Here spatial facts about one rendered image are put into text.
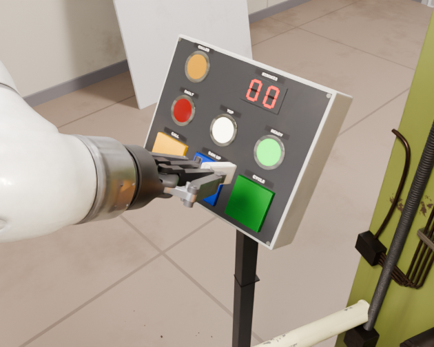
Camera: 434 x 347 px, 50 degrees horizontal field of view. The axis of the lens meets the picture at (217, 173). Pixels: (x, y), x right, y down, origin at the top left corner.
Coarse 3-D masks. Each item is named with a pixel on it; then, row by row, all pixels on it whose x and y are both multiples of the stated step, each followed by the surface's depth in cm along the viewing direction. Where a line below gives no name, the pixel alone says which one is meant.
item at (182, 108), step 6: (180, 102) 88; (186, 102) 87; (174, 108) 89; (180, 108) 88; (186, 108) 87; (174, 114) 89; (180, 114) 88; (186, 114) 87; (180, 120) 88; (186, 120) 87
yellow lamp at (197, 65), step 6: (198, 54) 85; (192, 60) 86; (198, 60) 85; (204, 60) 85; (192, 66) 86; (198, 66) 85; (204, 66) 85; (192, 72) 86; (198, 72) 85; (204, 72) 85
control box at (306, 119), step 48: (192, 48) 86; (192, 96) 87; (240, 96) 80; (288, 96) 76; (336, 96) 72; (192, 144) 87; (240, 144) 81; (288, 144) 76; (288, 192) 76; (288, 240) 82
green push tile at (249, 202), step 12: (240, 180) 80; (252, 180) 80; (240, 192) 80; (252, 192) 79; (264, 192) 78; (228, 204) 82; (240, 204) 80; (252, 204) 79; (264, 204) 78; (240, 216) 80; (252, 216) 79; (264, 216) 78; (252, 228) 79
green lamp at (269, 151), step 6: (264, 144) 78; (270, 144) 77; (276, 144) 77; (258, 150) 79; (264, 150) 78; (270, 150) 77; (276, 150) 77; (258, 156) 79; (264, 156) 78; (270, 156) 77; (276, 156) 77; (264, 162) 78; (270, 162) 77
